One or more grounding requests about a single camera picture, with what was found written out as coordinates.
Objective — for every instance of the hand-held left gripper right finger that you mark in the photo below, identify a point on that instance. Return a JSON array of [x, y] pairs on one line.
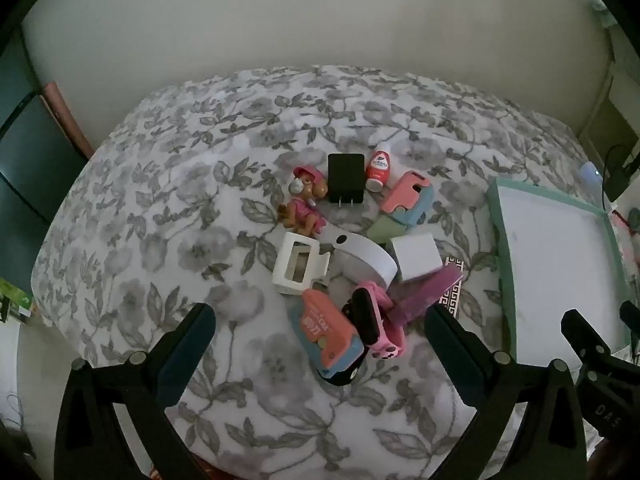
[[452, 355]]

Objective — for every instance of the brown dog toy figure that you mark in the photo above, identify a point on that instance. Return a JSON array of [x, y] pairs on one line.
[[300, 210]]

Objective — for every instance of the white device with blue light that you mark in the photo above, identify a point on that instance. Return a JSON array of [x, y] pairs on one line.
[[589, 172]]

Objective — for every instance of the pink and blue toy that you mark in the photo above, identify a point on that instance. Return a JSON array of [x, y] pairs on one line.
[[400, 195]]

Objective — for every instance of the dark cabinet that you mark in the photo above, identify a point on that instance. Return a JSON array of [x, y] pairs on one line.
[[30, 160]]

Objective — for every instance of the white cube box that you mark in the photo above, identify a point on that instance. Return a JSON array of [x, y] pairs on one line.
[[415, 257]]

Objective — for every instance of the pink bag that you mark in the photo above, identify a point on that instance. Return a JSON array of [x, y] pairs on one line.
[[630, 230]]

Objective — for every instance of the orange and blue toy bus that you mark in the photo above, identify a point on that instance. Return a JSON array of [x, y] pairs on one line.
[[325, 330]]

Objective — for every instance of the black white patterned card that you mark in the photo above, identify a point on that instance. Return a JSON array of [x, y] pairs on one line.
[[452, 290]]

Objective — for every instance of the grey floral blanket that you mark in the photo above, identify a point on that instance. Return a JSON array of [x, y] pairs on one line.
[[175, 160]]

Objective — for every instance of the small red bottle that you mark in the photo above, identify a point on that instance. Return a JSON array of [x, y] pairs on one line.
[[378, 170]]

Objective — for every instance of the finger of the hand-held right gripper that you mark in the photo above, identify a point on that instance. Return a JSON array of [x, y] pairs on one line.
[[585, 340], [632, 325]]

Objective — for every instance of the green rimmed white tray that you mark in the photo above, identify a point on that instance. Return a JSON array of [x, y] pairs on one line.
[[550, 260]]

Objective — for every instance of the white round roll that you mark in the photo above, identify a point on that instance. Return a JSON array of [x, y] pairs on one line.
[[360, 260]]

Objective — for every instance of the white shelf unit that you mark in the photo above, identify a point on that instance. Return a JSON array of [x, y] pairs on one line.
[[615, 110]]

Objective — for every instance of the black charger plug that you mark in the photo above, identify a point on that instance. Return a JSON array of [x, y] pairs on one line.
[[345, 177]]

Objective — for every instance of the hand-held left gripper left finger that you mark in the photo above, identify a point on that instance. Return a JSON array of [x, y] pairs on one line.
[[182, 360]]

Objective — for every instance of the pink toy car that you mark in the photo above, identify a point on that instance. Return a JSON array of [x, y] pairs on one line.
[[385, 347]]

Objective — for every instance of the white plastic clip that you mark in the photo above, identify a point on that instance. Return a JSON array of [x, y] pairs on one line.
[[285, 265]]

